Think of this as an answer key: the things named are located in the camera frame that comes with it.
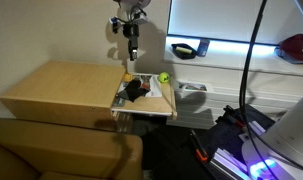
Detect orange-handled black tool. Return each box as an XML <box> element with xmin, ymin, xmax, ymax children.
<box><xmin>189</xmin><ymin>129</ymin><xmax>210</xmax><ymax>164</ymax></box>

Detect white radiator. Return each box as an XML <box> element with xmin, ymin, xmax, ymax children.
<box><xmin>165</xmin><ymin>78</ymin><xmax>303</xmax><ymax>131</ymax></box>

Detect black sock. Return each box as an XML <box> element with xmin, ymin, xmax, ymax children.
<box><xmin>117</xmin><ymin>78</ymin><xmax>151</xmax><ymax>103</ymax></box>

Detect red and black clamp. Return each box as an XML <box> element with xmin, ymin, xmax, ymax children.
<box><xmin>223</xmin><ymin>104</ymin><xmax>255</xmax><ymax>134</ymax></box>

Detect aluminium extrusion rails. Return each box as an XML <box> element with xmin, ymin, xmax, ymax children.
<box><xmin>209</xmin><ymin>148</ymin><xmax>252</xmax><ymax>180</ymax></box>

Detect wooden nightstand cabinet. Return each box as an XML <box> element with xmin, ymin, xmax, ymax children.
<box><xmin>0</xmin><ymin>60</ymin><xmax>128</xmax><ymax>131</ymax></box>

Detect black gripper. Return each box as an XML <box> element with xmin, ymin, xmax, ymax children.
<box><xmin>122</xmin><ymin>21</ymin><xmax>140</xmax><ymax>62</ymax></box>

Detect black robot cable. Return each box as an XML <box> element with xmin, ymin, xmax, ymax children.
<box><xmin>239</xmin><ymin>0</ymin><xmax>303</xmax><ymax>176</ymax></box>

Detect photo pamphlet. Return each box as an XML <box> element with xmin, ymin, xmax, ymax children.
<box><xmin>178</xmin><ymin>81</ymin><xmax>209</xmax><ymax>93</ymax></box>

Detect open magazine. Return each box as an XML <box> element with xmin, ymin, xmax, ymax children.
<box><xmin>117</xmin><ymin>73</ymin><xmax>163</xmax><ymax>99</ymax></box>

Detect grey booklet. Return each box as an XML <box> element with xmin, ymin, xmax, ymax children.
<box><xmin>111</xmin><ymin>95</ymin><xmax>127</xmax><ymax>108</ymax></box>

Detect wooden drawer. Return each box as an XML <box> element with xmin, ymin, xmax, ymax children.
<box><xmin>110</xmin><ymin>72</ymin><xmax>179</xmax><ymax>121</ymax></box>

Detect red bag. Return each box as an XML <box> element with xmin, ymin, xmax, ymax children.
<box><xmin>274</xmin><ymin>33</ymin><xmax>303</xmax><ymax>65</ymax></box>

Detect window roller blind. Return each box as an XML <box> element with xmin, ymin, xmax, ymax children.
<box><xmin>167</xmin><ymin>0</ymin><xmax>303</xmax><ymax>47</ymax></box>

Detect yellow sponge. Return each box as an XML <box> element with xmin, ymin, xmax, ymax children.
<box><xmin>175</xmin><ymin>46</ymin><xmax>193</xmax><ymax>55</ymax></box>

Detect black tray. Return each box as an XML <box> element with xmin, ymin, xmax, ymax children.
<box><xmin>170</xmin><ymin>43</ymin><xmax>199</xmax><ymax>61</ymax></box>

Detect small yellow object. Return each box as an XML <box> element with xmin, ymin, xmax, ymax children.
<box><xmin>122</xmin><ymin>72</ymin><xmax>134</xmax><ymax>83</ymax></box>

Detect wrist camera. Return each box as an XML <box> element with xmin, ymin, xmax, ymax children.
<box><xmin>108</xmin><ymin>15</ymin><xmax>123</xmax><ymax>35</ymax></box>

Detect yellow-green tennis ball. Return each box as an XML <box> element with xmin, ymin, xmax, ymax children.
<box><xmin>158</xmin><ymin>72</ymin><xmax>171</xmax><ymax>84</ymax></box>

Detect dark robot base board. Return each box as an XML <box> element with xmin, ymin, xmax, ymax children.
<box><xmin>204</xmin><ymin>103</ymin><xmax>276</xmax><ymax>169</ymax></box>

